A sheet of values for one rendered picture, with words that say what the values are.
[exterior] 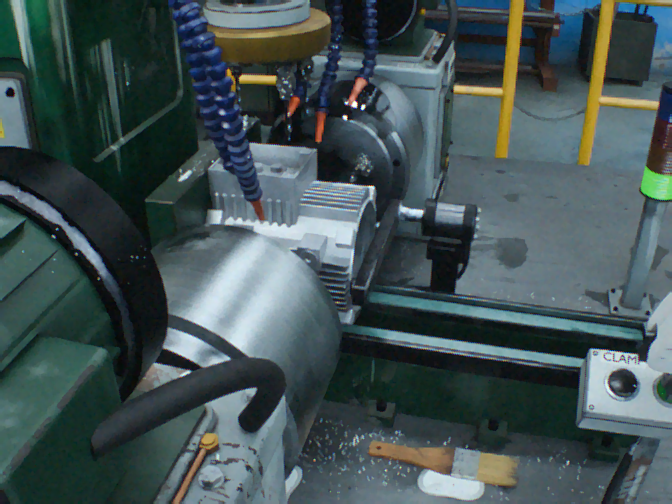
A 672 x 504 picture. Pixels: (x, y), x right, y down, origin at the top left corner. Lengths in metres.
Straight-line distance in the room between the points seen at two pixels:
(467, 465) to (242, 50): 0.60
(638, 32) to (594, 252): 4.23
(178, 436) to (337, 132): 0.73
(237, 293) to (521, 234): 0.95
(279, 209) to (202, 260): 0.24
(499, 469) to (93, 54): 0.75
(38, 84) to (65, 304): 0.50
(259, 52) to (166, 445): 0.47
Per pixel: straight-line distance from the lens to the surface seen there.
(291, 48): 0.80
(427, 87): 1.30
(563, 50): 6.05
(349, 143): 1.12
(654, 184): 1.19
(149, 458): 0.47
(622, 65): 5.66
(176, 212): 0.85
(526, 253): 1.43
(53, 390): 0.31
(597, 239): 1.53
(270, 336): 0.63
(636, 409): 0.72
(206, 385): 0.36
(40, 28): 0.81
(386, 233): 0.98
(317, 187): 0.93
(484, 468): 0.95
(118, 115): 0.96
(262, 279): 0.67
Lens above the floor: 1.51
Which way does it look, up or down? 31 degrees down
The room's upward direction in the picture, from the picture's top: straight up
